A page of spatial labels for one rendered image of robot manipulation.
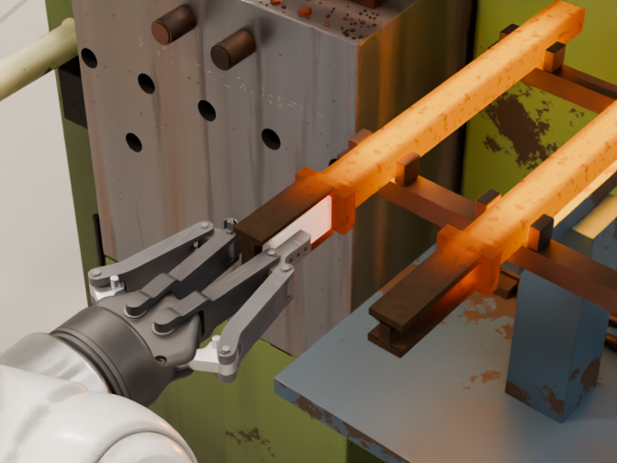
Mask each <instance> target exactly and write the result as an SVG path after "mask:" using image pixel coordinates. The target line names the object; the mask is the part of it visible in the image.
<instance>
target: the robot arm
mask: <svg viewBox="0 0 617 463"><path fill-rule="evenodd" d="M237 223H238V221H237V220H235V219H233V218H227V219H224V220H223V229H222V230H221V229H216V228H213V224H212V222H210V221H207V220H203V221H200V222H199V223H197V224H195V225H193V226H191V227H189V228H187V229H185V230H183V231H180V232H178V233H177V234H175V235H173V236H171V237H169V238H167V239H165V240H163V241H161V242H159V243H156V244H155V245H153V246H151V247H149V248H147V249H145V250H143V251H141V252H139V253H137V254H134V255H133V256H131V257H129V258H127V259H125V260H123V261H121V262H119V263H115V264H112V265H104V266H100V267H97V268H93V269H91V270H90V271H89V272H88V279H89V287H90V294H91V301H92V303H93V304H94V306H91V307H87V308H84V309H82V310H81V311H79V312H77V313H76V314H75V315H74V316H73V317H71V318H70V319H69V320H67V321H66V322H64V323H63V324H61V325H60V326H58V327H57V328H55V329H54V330H53V331H51V332H50V333H38V332H35V333H30V334H28V335H26V336H25V337H23V338H22V339H20V340H19V341H17V342H16V343H15V344H13V345H11V346H10V347H8V348H7V349H6V350H5V351H4V352H2V353H1V354H0V463H197V461H196V457H195V455H194V454H193V452H192V450H191V449H190V447H189V446H188V444H187V443H186V441H185V440H184V438H183V437H182V436H180V435H179V433H178V432H176V431H175V430H174V429H173V427H172V426H171V425H170V424H168V423H167V422H166V421H165V420H164V419H162V418H161V417H160V416H158V415H157V414H155V413H154V412H152V411H151V410H149V409H147V408H148V407H149V406H151V405H152V404H153V403H154V402H155V401H156V400H157V399H158V397H159V396H160V395H161V393H162V392H163V390H164V389H165V388H166V387H167V385H169V384H170V383H172V382H174V381H176V380H178V379H182V378H187V377H189V376H190V375H191V374H192V373H193V372H194V371H195V370H200V371H207V372H216V373H218V380H219V381H220V382H221V383H225V384H230V383H232V382H233V381H235V379H236V377H237V374H238V371H239V367H240V364H241V360H242V359H243V358H244V357H245V355H246V354H247V353H248V352H249V351H250V349H251V348H252V347H253V346H254V344H255V343H256V342H257V341H258V340H259V339H260V337H261V336H262V335H263V334H264V332H265V331H266V330H267V329H268V328H269V327H270V325H271V324H272V323H273V322H274V321H275V319H276V318H277V317H278V316H279V314H280V313H281V312H282V311H283V310H284V309H285V307H286V306H287V305H288V304H289V302H290V301H291V300H292V299H293V298H294V265H296V264H297V263H298V262H299V261H301V260H302V259H303V258H305V257H306V256H307V255H309V252H310V250H311V244H312V243H313V242H315V241H316V240H317V239H318V238H319V237H320V236H321V235H323V234H324V233H325V232H327V231H328V230H329V229H330V228H331V197H330V196H327V197H326V198H324V199H323V200H322V201H321V202H320V203H318V204H317V205H316V206H314V207H313V208H312V209H310V210H309V211H307V212H306V213H305V214H303V215H302V216H301V217H299V218H298V219H297V220H295V221H294V222H292V223H291V224H290V225H288V226H287V227H286V228H284V229H283V230H282V231H280V232H279V233H278V234H277V235H276V236H275V237H273V238H272V239H271V240H269V241H268V242H267V243H265V244H264V245H263V251H262V252H261V253H260V254H258V255H256V256H255V257H254V258H253V259H251V260H250V261H248V262H247V263H245V264H244V265H242V266H240V267H239V268H237V269H236V270H234V271H233V272H231V273H230V274H228V275H227V276H225V277H223V278H222V279H221V280H220V281H218V282H217V283H215V284H214V285H212V286H211V287H209V288H207V287H208V286H209V285H210V284H211V283H212V282H214V281H215V280H216V279H217V278H218V277H220V276H221V275H222V274H223V273H224V272H225V271H227V270H228V269H229V268H230V267H231V266H233V265H234V264H235V263H236V262H237V261H238V260H239V259H240V254H241V237H239V236H238V235H237V234H236V233H235V232H234V231H233V226H235V225H236V224H237ZM196 242H197V245H196V246H194V243H196ZM205 288H207V289H206V290H204V289H205ZM203 290H204V291H203ZM202 291H203V292H202ZM200 292H201V293H200ZM235 313H236V314H235ZM234 314H235V315H234ZM232 315H234V316H233V317H232V319H231V320H230V321H229V322H228V323H227V325H226V326H225V328H224V329H223V331H222V333H221V336H219V335H214V336H213V337H212V341H211V342H210V343H209V344H208V346H207V347H205V348H203V349H199V347H200V344H201V343H203V342H204V341H206V340H207V339H208V338H209V337H210V336H211V334H212V333H213V331H214V329H215V328H216V327H217V326H219V325H220V324H222V323H223V322H225V321H226V320H227V319H228V318H230V317H231V316H232Z"/></svg>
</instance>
